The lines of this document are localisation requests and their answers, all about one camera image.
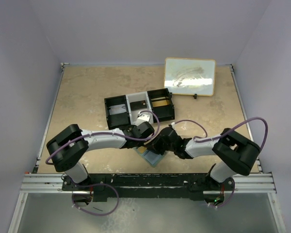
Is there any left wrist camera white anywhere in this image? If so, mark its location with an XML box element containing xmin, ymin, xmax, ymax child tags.
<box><xmin>135</xmin><ymin>112</ymin><xmax>151</xmax><ymax>126</ymax></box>

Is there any gold card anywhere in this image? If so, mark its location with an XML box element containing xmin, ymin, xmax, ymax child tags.
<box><xmin>151</xmin><ymin>98</ymin><xmax>170</xmax><ymax>108</ymax></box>

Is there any silver VIP card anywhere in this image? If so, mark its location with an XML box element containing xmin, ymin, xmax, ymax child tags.
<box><xmin>109</xmin><ymin>104</ymin><xmax>127</xmax><ymax>115</ymax></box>

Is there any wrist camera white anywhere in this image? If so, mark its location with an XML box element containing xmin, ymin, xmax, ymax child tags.
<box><xmin>135</xmin><ymin>112</ymin><xmax>151</xmax><ymax>126</ymax></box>
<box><xmin>169</xmin><ymin>122</ymin><xmax>176</xmax><ymax>129</ymax></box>

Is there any aluminium frame rail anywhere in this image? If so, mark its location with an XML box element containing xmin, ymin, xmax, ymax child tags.
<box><xmin>233</xmin><ymin>173</ymin><xmax>277</xmax><ymax>193</ymax></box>

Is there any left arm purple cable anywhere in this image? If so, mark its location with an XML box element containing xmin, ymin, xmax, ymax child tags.
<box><xmin>45</xmin><ymin>110</ymin><xmax>161</xmax><ymax>166</ymax></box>

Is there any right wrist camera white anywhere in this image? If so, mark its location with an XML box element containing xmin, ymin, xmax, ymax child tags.
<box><xmin>169</xmin><ymin>122</ymin><xmax>176</xmax><ymax>129</ymax></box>

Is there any white board wooden frame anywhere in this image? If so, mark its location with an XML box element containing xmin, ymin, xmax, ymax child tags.
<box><xmin>164</xmin><ymin>57</ymin><xmax>216</xmax><ymax>97</ymax></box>

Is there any green card holder wallet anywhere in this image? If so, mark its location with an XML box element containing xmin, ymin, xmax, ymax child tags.
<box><xmin>133</xmin><ymin>147</ymin><xmax>166</xmax><ymax>167</ymax></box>

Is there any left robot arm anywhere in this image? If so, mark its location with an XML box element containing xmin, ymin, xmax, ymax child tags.
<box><xmin>46</xmin><ymin>121</ymin><xmax>155</xmax><ymax>190</ymax></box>

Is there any black white sorting tray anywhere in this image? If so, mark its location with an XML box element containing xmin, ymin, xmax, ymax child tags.
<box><xmin>104</xmin><ymin>88</ymin><xmax>175</xmax><ymax>130</ymax></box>

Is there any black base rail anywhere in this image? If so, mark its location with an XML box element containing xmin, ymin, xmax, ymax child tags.
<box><xmin>62</xmin><ymin>173</ymin><xmax>235</xmax><ymax>202</ymax></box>

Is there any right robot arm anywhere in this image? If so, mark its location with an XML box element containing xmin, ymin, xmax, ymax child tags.
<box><xmin>145</xmin><ymin>127</ymin><xmax>261</xmax><ymax>190</ymax></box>

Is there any orange card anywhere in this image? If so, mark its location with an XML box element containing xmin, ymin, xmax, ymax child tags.
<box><xmin>138</xmin><ymin>147</ymin><xmax>147</xmax><ymax>154</ymax></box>

